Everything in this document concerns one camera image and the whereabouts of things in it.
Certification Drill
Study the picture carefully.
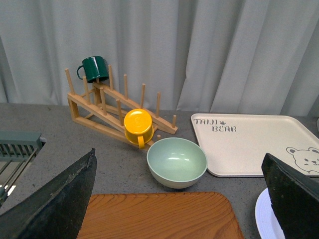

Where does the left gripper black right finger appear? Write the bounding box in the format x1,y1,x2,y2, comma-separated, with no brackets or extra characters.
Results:
261,153,319,239

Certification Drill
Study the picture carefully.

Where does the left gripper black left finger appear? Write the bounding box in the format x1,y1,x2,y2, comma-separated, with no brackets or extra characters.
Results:
0,149,97,239

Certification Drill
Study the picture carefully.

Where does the white round plate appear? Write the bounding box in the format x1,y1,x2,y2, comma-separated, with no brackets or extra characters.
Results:
255,188,285,239

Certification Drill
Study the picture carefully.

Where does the green dish drainer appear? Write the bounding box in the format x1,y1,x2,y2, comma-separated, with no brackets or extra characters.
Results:
0,130,43,205

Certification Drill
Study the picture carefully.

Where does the wooden cutting board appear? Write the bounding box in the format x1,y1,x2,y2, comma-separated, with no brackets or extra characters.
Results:
77,192,244,239

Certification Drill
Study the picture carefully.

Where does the beige bear tray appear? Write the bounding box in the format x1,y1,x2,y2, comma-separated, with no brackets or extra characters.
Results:
191,114,319,177

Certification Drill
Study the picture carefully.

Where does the wooden dish rack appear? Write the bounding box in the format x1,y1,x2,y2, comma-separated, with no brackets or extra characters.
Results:
65,65,178,147

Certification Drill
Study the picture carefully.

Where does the yellow mug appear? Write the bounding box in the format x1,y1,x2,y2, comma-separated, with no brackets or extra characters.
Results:
124,109,154,149

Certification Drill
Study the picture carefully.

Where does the green bowl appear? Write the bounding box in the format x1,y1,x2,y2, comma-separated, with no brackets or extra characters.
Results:
147,137,208,189

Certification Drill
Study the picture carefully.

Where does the dark green mug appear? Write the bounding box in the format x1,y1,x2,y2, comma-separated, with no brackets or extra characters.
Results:
76,56,109,83

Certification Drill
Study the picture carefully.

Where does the grey curtain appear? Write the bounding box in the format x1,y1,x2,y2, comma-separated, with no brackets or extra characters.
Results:
0,0,319,116

